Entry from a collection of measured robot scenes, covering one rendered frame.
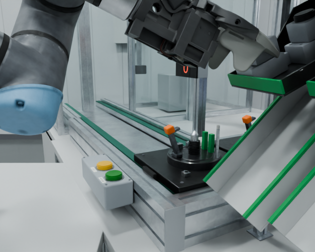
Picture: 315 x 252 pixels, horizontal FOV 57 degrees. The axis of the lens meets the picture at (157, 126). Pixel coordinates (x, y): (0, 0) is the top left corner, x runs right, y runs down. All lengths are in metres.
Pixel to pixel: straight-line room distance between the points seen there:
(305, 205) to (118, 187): 0.38
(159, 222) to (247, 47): 0.36
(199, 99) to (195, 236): 0.47
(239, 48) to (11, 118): 0.30
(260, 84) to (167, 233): 0.32
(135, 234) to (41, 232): 0.21
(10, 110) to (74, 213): 0.48
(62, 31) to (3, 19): 4.27
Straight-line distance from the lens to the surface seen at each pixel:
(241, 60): 0.43
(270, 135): 0.59
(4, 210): 0.85
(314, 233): 0.46
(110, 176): 0.68
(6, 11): 4.66
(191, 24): 0.40
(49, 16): 0.42
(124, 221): 0.72
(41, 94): 0.34
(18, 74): 0.35
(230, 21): 0.41
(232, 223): 0.69
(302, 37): 0.51
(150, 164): 0.74
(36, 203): 0.86
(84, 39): 1.70
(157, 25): 0.40
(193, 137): 0.75
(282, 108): 0.59
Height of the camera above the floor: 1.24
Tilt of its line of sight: 14 degrees down
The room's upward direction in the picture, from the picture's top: straight up
